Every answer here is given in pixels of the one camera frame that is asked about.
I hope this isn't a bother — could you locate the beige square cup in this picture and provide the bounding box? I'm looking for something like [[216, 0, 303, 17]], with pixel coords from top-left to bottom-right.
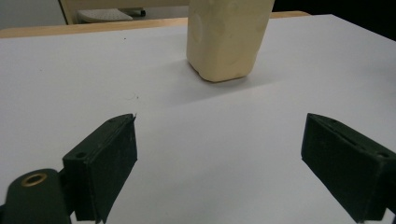
[[185, 0, 276, 84]]

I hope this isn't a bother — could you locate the wooden table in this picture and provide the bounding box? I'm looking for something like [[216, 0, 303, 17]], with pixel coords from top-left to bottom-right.
[[0, 10, 312, 40]]

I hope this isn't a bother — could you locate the white cabinet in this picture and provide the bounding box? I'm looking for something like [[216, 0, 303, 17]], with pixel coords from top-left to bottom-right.
[[0, 0, 69, 31]]

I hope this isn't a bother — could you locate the black curtain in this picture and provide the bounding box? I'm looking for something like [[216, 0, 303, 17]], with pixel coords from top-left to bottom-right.
[[271, 0, 396, 42]]

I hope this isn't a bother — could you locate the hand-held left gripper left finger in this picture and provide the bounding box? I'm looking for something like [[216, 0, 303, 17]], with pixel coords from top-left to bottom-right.
[[62, 113, 139, 224]]

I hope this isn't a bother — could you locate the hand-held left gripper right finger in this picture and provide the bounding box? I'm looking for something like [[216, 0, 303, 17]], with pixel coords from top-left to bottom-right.
[[300, 112, 396, 224]]

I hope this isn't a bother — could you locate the chair base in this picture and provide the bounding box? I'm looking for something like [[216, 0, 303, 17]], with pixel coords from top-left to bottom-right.
[[76, 7, 148, 24]]

